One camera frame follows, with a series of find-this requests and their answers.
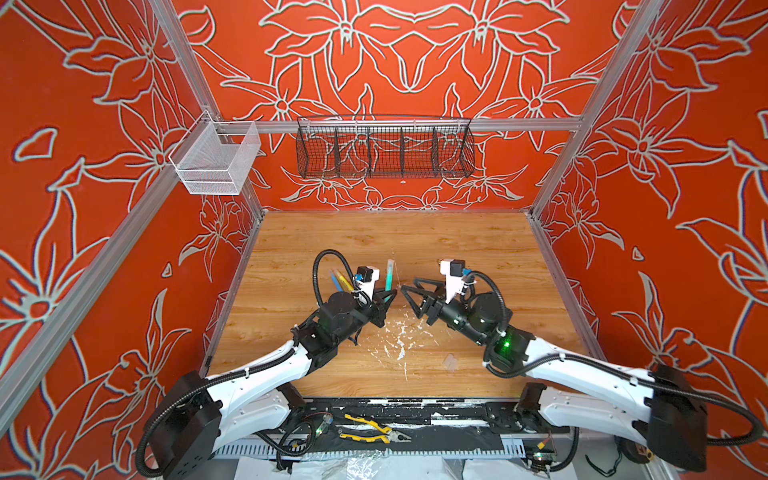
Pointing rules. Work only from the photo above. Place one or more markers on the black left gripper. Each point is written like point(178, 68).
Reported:
point(378, 308)

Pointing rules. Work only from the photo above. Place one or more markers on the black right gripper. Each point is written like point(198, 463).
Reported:
point(435, 306)

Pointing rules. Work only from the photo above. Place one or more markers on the blue marker pen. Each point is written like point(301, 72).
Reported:
point(335, 281)

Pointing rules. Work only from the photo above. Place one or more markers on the yellow highlighter pen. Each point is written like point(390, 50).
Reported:
point(344, 283)

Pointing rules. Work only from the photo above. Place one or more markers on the green marker pen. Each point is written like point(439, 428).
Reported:
point(390, 270)

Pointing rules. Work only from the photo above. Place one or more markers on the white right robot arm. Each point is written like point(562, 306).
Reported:
point(657, 409)

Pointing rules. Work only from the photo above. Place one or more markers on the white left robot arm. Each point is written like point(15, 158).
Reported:
point(201, 414)

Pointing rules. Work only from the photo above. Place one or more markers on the clear pen cap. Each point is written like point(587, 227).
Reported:
point(450, 363)

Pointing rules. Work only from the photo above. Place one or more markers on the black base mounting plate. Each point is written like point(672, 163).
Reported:
point(430, 422)

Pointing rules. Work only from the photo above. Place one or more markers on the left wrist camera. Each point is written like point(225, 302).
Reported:
point(365, 280)

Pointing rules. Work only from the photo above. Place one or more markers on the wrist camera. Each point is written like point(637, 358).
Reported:
point(365, 280)
point(454, 271)

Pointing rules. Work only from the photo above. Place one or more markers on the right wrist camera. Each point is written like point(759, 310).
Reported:
point(454, 271)

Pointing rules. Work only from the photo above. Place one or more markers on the yellow handled pliers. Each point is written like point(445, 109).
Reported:
point(376, 432)

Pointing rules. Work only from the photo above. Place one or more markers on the grey slotted cable duct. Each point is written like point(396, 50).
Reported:
point(509, 448)

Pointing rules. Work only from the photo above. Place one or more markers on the black wire mesh basket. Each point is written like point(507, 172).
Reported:
point(361, 147)

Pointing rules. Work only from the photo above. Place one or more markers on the white wire mesh basket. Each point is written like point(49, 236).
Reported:
point(215, 157)

